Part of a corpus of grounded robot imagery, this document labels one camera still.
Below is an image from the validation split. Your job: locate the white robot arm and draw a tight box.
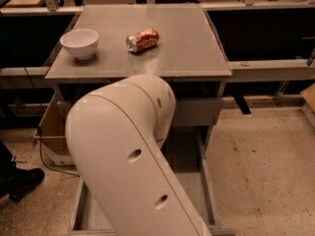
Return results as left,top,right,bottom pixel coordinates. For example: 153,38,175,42
65,75,212,236

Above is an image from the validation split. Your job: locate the grey drawer cabinet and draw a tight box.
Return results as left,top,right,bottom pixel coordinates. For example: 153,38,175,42
46,4,231,143

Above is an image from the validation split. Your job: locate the white ceramic bowl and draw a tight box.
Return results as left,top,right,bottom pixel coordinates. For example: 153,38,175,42
60,29,99,60

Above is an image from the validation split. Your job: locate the black cable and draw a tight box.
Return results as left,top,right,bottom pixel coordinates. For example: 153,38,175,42
36,125,82,178

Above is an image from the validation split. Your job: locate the black shoe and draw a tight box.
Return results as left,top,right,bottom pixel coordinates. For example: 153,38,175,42
0,157,45,202

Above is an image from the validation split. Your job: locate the open grey middle drawer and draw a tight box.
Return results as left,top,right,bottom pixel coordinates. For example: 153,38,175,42
66,127,236,236

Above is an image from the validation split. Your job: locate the crushed orange soda can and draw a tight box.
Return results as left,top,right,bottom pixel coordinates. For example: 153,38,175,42
126,28,159,53

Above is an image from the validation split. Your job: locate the cardboard box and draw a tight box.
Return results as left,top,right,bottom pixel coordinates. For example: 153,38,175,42
33,95,73,166

